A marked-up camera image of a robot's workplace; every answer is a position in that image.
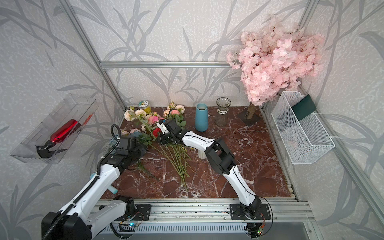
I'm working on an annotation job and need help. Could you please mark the pink white rose stem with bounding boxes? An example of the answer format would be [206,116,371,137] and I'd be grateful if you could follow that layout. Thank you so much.
[145,112,163,126]

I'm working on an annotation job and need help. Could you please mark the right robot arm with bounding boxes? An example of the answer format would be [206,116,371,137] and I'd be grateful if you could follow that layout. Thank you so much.
[156,120,262,220]

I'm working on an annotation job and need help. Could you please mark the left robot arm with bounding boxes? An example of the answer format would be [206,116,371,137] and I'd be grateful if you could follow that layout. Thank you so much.
[42,136,148,240]

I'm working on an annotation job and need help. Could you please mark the teal ceramic vase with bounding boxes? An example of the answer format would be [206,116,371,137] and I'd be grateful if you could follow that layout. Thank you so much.
[195,103,209,132]

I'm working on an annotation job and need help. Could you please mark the white ribbed vase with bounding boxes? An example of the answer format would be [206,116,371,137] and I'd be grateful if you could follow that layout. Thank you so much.
[198,150,207,160]

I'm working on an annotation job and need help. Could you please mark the clear glass vase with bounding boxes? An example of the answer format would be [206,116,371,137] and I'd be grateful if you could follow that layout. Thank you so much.
[215,97,232,127]

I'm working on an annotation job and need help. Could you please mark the red carnation stem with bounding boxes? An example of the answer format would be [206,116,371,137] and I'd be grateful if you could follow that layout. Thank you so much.
[152,128,189,187]

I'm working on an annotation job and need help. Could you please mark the pink rose bunch with leaves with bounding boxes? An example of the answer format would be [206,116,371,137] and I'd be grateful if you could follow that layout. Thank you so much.
[163,101,187,129]

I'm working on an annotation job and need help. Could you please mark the teal plastic scraper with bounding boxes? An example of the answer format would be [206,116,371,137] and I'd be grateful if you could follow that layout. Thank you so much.
[90,173,118,194]

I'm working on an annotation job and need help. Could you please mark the small tape roll jar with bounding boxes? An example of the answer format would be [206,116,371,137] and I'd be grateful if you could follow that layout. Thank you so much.
[139,100,152,115]

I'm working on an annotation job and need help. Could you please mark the pink cherry blossom tree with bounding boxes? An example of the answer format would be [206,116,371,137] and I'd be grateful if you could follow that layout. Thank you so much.
[227,16,325,126]

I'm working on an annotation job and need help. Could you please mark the dark green card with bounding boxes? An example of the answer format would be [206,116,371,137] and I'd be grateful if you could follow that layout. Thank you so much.
[292,94,317,121]

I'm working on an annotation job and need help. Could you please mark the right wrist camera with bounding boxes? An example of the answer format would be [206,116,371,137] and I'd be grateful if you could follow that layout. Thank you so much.
[157,122,169,135]

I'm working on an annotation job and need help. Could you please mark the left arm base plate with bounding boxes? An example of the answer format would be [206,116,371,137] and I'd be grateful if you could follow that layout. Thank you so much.
[115,205,152,222]

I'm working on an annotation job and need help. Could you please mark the clear plastic wall bin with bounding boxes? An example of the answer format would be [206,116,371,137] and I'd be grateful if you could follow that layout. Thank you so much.
[10,94,99,164]

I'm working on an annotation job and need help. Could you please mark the aluminium front rail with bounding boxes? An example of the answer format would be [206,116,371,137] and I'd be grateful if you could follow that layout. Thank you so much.
[89,197,316,224]

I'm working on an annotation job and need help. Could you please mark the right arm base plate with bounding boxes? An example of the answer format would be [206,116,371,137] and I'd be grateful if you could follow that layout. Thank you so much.
[229,204,272,221]

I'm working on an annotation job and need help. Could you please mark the white wire mesh basket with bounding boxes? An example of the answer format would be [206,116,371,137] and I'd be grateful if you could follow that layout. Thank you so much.
[272,92,335,165]

